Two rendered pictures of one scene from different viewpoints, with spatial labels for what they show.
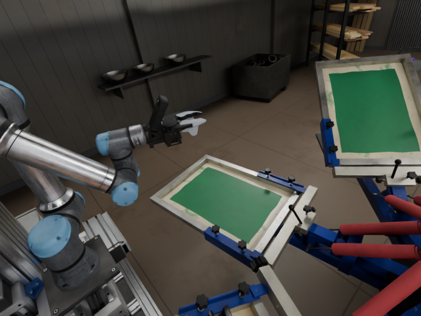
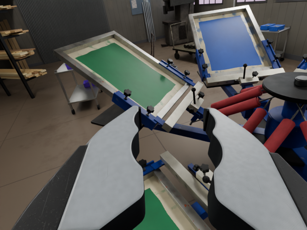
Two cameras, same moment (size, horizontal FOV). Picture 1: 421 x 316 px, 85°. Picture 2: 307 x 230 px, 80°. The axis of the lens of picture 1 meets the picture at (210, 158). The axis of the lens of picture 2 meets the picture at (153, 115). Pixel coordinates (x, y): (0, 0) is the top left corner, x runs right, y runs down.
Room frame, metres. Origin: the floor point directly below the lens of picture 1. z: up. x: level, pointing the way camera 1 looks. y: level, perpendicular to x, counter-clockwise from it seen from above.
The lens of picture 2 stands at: (0.73, 0.12, 1.74)
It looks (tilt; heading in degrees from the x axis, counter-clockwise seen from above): 32 degrees down; 291
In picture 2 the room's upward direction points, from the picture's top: 9 degrees counter-clockwise
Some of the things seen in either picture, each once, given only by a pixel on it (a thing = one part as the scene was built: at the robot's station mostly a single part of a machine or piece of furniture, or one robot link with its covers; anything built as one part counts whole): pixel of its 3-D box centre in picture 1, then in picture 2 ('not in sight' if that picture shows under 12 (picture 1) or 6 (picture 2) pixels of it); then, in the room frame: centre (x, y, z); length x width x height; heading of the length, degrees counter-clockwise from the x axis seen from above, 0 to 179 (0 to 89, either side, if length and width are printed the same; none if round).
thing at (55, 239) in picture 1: (56, 240); not in sight; (0.51, 0.54, 1.42); 0.13 x 0.12 x 0.14; 12
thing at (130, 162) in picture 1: (126, 168); not in sight; (0.67, 0.30, 1.56); 0.11 x 0.08 x 0.11; 12
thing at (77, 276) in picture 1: (72, 262); not in sight; (0.50, 0.54, 1.31); 0.15 x 0.15 x 0.10
